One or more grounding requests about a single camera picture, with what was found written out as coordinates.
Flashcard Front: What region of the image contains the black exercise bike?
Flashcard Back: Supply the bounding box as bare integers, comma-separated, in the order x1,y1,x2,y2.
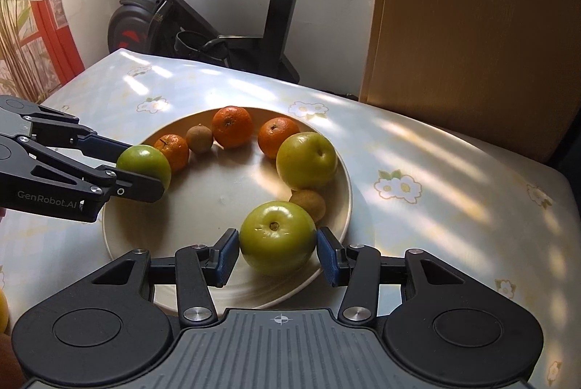
82,0,375,83

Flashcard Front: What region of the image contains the red printed curtain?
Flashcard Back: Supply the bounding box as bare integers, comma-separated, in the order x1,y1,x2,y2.
0,0,86,99

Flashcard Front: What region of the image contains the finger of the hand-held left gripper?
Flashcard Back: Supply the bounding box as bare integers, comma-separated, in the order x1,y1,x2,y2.
13,134,165,205
0,95,135,156

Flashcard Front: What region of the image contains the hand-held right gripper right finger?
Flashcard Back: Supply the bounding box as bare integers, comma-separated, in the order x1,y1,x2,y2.
317,227,482,322

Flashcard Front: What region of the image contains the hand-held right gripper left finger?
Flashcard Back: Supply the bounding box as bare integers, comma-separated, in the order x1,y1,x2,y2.
75,229,240,328

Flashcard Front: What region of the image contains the wooden board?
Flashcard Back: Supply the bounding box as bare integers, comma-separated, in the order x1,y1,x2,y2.
358,0,581,165

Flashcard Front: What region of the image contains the yellow-green apple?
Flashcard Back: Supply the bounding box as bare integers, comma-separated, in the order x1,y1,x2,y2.
276,132,338,191

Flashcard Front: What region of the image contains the cream oval plate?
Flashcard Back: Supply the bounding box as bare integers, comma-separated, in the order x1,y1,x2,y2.
102,107,353,312

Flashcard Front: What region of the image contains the green apple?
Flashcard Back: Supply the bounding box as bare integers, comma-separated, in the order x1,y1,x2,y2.
117,145,172,190
239,201,317,276

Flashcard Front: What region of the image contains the red-brown apple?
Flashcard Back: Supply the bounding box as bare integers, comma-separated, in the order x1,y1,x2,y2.
0,332,24,387

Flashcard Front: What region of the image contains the small tangerine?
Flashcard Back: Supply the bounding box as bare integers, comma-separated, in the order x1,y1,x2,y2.
153,134,190,173

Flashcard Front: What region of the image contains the large tangerine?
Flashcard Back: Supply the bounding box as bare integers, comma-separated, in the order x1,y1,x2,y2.
212,106,254,149

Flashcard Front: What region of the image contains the small brown fruit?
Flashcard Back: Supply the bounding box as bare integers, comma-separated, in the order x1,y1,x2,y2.
289,188,326,222
185,124,214,154

